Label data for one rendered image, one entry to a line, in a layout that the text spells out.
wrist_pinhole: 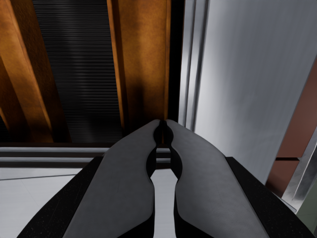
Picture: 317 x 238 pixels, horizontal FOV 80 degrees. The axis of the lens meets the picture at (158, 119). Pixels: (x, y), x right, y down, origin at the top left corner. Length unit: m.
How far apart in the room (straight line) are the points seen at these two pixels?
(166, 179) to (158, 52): 0.20
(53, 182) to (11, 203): 0.08
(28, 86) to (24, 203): 0.20
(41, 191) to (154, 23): 0.27
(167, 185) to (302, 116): 0.16
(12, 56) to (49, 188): 0.23
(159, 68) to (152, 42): 0.04
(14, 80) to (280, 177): 0.44
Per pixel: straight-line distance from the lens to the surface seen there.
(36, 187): 0.28
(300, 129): 0.26
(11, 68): 0.42
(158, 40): 0.32
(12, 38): 0.40
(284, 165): 0.28
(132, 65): 0.33
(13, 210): 0.34
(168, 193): 0.25
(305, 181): 0.59
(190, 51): 0.18
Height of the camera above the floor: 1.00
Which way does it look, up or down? 60 degrees down
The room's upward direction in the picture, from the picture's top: 179 degrees counter-clockwise
